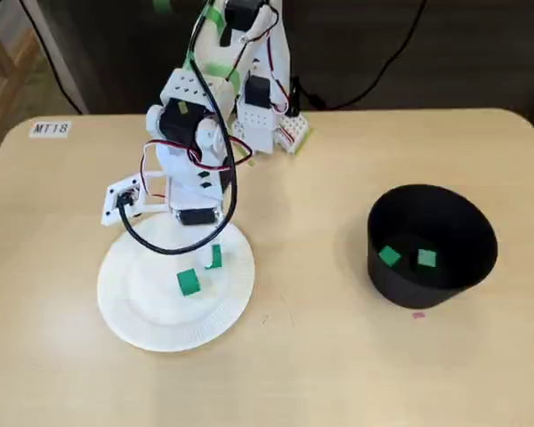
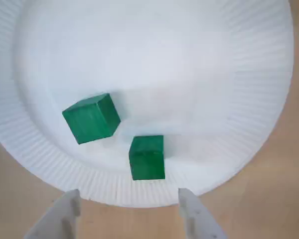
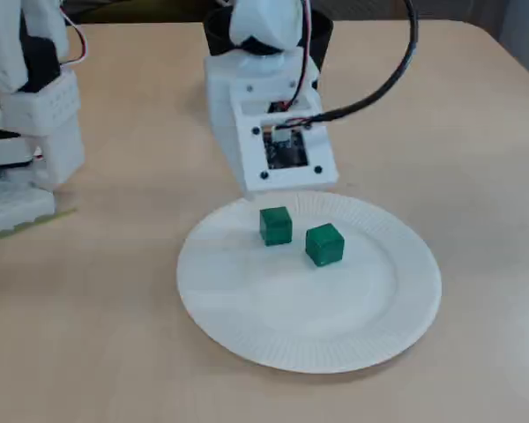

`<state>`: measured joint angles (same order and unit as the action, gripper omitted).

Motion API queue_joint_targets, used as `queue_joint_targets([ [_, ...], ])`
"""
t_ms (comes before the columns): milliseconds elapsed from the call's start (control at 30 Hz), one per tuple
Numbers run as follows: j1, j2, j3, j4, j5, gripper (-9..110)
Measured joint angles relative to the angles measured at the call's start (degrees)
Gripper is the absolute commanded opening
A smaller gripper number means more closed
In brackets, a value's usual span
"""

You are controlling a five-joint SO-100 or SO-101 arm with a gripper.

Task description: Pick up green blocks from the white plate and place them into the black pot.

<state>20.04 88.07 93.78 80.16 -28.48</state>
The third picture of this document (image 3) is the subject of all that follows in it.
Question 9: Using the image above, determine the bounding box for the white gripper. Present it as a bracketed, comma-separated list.
[204, 48, 323, 204]

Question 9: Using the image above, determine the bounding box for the green cube block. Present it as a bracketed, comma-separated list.
[304, 223, 346, 269]
[258, 205, 294, 247]

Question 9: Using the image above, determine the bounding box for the black round pot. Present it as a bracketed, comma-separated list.
[204, 6, 334, 74]

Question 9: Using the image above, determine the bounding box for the white paper plate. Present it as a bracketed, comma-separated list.
[175, 189, 443, 375]

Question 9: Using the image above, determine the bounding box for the yellow-green base mat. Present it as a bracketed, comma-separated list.
[0, 206, 78, 248]

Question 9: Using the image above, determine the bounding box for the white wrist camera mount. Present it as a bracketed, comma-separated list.
[227, 81, 339, 195]

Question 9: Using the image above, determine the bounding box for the red white black servo wire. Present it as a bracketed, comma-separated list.
[60, 6, 91, 68]
[286, 0, 315, 111]

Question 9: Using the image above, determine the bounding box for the thick black camera cable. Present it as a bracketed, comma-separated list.
[306, 0, 421, 129]

